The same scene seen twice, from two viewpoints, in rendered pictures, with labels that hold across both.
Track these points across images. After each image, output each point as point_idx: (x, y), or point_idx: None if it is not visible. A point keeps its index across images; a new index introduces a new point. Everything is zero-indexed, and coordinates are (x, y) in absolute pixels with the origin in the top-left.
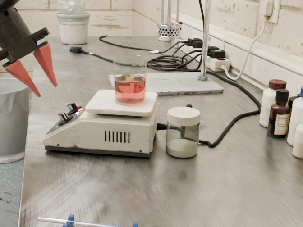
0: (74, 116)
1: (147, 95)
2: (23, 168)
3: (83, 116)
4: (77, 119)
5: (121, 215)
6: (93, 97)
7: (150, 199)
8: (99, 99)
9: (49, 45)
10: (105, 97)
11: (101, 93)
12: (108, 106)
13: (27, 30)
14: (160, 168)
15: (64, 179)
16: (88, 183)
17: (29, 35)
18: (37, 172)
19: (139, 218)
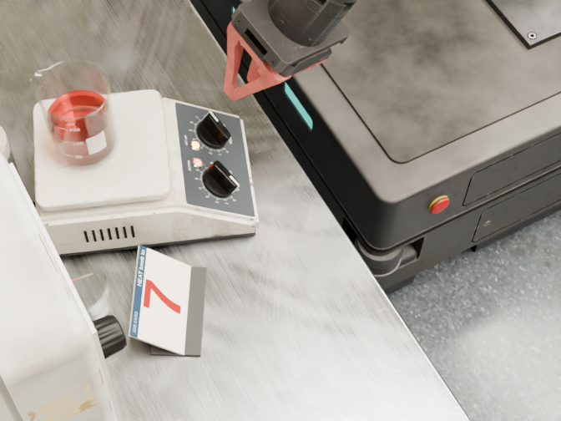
0: (198, 139)
1: (56, 184)
2: (242, 80)
3: (167, 108)
4: (174, 100)
5: (59, 16)
6: (164, 139)
7: (27, 53)
8: (147, 133)
9: (229, 27)
10: (140, 147)
11: (158, 167)
12: (118, 107)
13: (274, 2)
14: (25, 129)
15: (164, 66)
16: (125, 66)
17: (268, 7)
18: (214, 74)
19: (35, 17)
